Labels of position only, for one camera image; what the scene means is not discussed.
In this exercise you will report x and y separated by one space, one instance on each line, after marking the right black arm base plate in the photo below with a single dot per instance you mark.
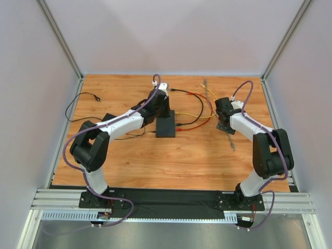
233 201

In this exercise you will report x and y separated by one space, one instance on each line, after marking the aluminium front frame rail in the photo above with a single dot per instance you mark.
68 199

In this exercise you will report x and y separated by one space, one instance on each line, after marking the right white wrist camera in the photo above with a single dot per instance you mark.
236 104

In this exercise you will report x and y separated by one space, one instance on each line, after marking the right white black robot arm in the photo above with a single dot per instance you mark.
272 154

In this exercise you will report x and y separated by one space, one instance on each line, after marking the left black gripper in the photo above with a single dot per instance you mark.
164 108

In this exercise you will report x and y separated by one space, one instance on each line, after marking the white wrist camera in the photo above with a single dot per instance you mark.
164 86
236 104

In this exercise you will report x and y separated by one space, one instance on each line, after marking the black network switch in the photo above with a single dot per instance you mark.
165 127

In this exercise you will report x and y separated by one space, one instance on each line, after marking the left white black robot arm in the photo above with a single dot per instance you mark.
90 146

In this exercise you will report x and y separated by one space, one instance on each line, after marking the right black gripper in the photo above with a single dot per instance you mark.
224 122

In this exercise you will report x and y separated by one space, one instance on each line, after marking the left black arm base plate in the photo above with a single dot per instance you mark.
90 201

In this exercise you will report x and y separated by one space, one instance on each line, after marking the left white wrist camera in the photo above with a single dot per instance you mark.
164 86

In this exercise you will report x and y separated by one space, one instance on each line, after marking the slotted grey cable duct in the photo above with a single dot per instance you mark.
95 216

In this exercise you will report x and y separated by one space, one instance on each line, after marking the black cloth strip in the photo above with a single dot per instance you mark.
166 203

